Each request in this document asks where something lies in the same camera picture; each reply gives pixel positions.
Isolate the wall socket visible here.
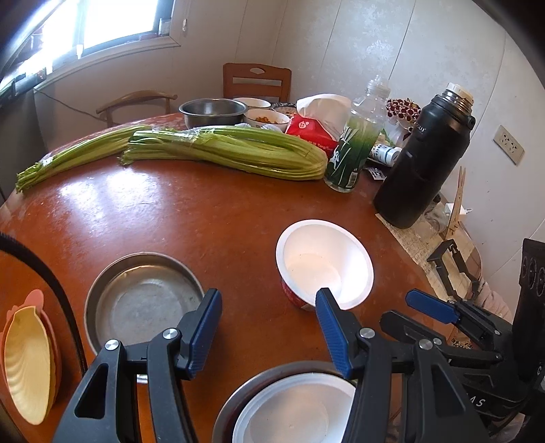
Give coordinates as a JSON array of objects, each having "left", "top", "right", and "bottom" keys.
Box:
[{"left": 494, "top": 125, "right": 525, "bottom": 165}]

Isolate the red tissue pack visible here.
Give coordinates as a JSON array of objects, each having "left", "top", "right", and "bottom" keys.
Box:
[{"left": 285, "top": 94, "right": 352, "bottom": 155}]

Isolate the clear glass jar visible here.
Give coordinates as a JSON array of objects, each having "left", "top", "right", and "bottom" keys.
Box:
[{"left": 421, "top": 204, "right": 448, "bottom": 233}]

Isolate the black cable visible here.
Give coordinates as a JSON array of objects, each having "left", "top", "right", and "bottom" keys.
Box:
[{"left": 0, "top": 232, "right": 88, "bottom": 376}]

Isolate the pink animal-shaped plate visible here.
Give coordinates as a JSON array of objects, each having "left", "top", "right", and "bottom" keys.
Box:
[{"left": 0, "top": 290, "right": 62, "bottom": 410}]

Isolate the clear bottle with green label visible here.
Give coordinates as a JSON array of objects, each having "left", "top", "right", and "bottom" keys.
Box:
[{"left": 324, "top": 76, "right": 391, "bottom": 193}]

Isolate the steel basin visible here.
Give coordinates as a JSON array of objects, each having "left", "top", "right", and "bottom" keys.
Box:
[{"left": 179, "top": 98, "right": 248, "bottom": 129}]

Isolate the wooden chair with curved back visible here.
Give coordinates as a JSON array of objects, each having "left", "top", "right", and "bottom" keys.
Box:
[{"left": 96, "top": 90, "right": 178, "bottom": 127}]

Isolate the small white bottle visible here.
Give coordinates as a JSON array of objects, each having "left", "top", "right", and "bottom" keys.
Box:
[{"left": 368, "top": 142, "right": 402, "bottom": 166}]

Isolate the round steel plate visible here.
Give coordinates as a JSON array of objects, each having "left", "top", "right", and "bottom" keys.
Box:
[{"left": 84, "top": 252, "right": 206, "bottom": 386}]

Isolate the wrapped celery bundle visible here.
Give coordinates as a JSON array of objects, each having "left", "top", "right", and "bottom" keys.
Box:
[{"left": 120, "top": 125, "right": 328, "bottom": 180}]

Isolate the red and white paper bowl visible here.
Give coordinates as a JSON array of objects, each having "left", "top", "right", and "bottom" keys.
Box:
[
  {"left": 232, "top": 371, "right": 356, "bottom": 443},
  {"left": 275, "top": 219, "right": 374, "bottom": 312}
]

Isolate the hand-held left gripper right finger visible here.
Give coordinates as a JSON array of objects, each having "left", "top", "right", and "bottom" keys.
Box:
[{"left": 315, "top": 288, "right": 488, "bottom": 443}]

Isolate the wooden chair with carved back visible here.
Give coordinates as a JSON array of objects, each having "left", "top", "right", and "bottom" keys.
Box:
[{"left": 222, "top": 63, "right": 292, "bottom": 103}]

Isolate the stainless steel bowl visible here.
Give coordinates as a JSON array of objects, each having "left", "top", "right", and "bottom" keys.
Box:
[{"left": 212, "top": 364, "right": 358, "bottom": 443}]

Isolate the black thermos flask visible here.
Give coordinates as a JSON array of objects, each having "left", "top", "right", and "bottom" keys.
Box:
[{"left": 374, "top": 83, "right": 476, "bottom": 229}]

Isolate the black phone stand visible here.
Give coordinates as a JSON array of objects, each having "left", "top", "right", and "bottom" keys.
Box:
[{"left": 427, "top": 239, "right": 484, "bottom": 301}]

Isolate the white bowl with food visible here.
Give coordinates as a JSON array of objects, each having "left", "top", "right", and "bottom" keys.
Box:
[{"left": 245, "top": 108, "right": 290, "bottom": 132}]

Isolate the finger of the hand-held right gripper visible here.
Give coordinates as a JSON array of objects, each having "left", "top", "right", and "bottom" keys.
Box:
[
  {"left": 406, "top": 290, "right": 512, "bottom": 350},
  {"left": 380, "top": 311, "right": 503, "bottom": 368}
]

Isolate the red and white flower bunch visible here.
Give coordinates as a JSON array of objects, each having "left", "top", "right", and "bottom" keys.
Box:
[{"left": 385, "top": 98, "right": 422, "bottom": 122}]

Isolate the white ceramic bowl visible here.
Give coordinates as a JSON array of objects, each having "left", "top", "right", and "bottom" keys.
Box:
[{"left": 232, "top": 97, "right": 272, "bottom": 110}]

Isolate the window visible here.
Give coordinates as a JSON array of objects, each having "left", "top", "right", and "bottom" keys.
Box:
[{"left": 0, "top": 0, "right": 188, "bottom": 92}]

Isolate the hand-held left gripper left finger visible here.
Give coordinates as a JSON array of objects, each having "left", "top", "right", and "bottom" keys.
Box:
[{"left": 53, "top": 288, "right": 223, "bottom": 443}]

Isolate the yellow shell-shaped plate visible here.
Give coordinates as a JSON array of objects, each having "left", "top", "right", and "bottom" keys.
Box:
[{"left": 3, "top": 307, "right": 57, "bottom": 425}]

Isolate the wooden clip stand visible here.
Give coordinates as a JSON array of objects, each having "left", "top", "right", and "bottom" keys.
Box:
[{"left": 443, "top": 167, "right": 469, "bottom": 239}]

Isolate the long celery bundle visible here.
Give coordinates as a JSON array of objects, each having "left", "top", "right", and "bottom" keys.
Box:
[{"left": 16, "top": 124, "right": 154, "bottom": 193}]

